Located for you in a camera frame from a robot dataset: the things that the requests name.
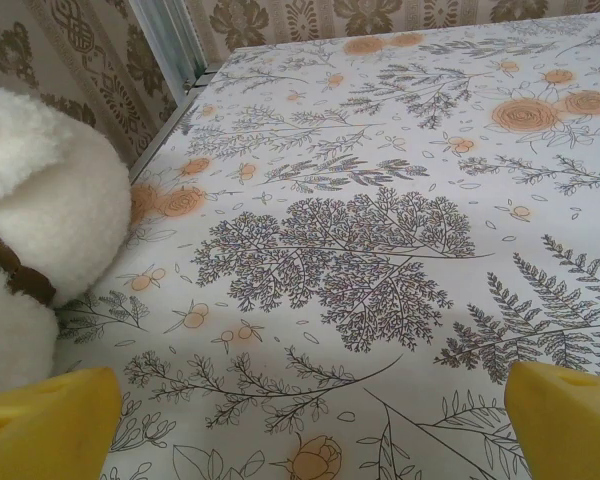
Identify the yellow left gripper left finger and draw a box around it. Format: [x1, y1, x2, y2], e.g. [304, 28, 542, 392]
[0, 367, 124, 480]

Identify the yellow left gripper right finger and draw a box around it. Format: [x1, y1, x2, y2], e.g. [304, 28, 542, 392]
[504, 362, 600, 480]

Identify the white plush toy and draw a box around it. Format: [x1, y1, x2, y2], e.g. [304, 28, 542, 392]
[0, 87, 133, 401]

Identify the floral tablecloth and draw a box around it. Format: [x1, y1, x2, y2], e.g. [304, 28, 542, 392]
[54, 12, 600, 480]

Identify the aluminium table side rail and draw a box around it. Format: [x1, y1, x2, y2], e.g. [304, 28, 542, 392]
[128, 69, 217, 184]

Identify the aluminium frame post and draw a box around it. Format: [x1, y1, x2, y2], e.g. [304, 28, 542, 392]
[128, 0, 210, 92]

